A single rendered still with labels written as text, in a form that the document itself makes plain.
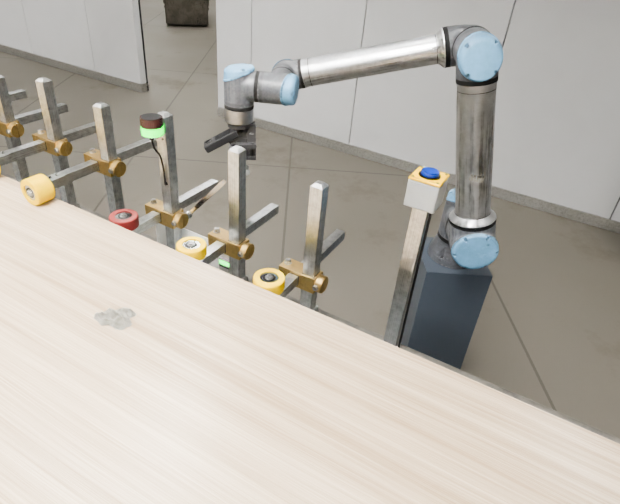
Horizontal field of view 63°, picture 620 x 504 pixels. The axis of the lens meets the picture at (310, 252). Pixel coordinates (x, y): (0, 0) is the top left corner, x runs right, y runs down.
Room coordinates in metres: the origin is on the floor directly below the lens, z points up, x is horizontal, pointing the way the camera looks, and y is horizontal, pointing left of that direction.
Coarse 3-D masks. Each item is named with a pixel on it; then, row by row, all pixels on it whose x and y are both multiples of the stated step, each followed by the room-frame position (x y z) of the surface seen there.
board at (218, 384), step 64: (0, 192) 1.31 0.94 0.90; (0, 256) 1.00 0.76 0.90; (64, 256) 1.02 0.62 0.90; (128, 256) 1.05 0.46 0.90; (0, 320) 0.78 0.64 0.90; (64, 320) 0.80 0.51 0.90; (192, 320) 0.83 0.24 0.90; (256, 320) 0.85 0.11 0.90; (320, 320) 0.87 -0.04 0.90; (0, 384) 0.61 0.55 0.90; (64, 384) 0.63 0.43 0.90; (128, 384) 0.64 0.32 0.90; (192, 384) 0.66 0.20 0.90; (256, 384) 0.67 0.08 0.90; (320, 384) 0.69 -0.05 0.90; (384, 384) 0.70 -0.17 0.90; (448, 384) 0.72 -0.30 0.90; (0, 448) 0.49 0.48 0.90; (64, 448) 0.50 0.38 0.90; (128, 448) 0.51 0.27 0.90; (192, 448) 0.52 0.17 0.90; (256, 448) 0.53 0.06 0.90; (320, 448) 0.54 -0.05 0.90; (384, 448) 0.55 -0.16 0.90; (448, 448) 0.57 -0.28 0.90; (512, 448) 0.58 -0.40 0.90; (576, 448) 0.59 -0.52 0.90
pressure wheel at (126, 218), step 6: (120, 210) 1.26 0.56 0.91; (126, 210) 1.26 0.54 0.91; (132, 210) 1.27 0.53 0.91; (114, 216) 1.22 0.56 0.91; (120, 216) 1.23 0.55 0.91; (126, 216) 1.23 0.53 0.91; (132, 216) 1.23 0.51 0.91; (114, 222) 1.20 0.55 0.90; (120, 222) 1.20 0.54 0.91; (126, 222) 1.20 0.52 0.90; (132, 222) 1.21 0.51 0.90; (138, 222) 1.24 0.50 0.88; (126, 228) 1.20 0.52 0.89; (132, 228) 1.21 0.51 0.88
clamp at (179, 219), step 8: (160, 200) 1.40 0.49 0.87; (152, 208) 1.36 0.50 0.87; (160, 208) 1.35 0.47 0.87; (160, 216) 1.34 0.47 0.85; (168, 216) 1.33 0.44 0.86; (176, 216) 1.32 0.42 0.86; (184, 216) 1.34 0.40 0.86; (168, 224) 1.33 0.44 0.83; (176, 224) 1.31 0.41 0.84; (184, 224) 1.34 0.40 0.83
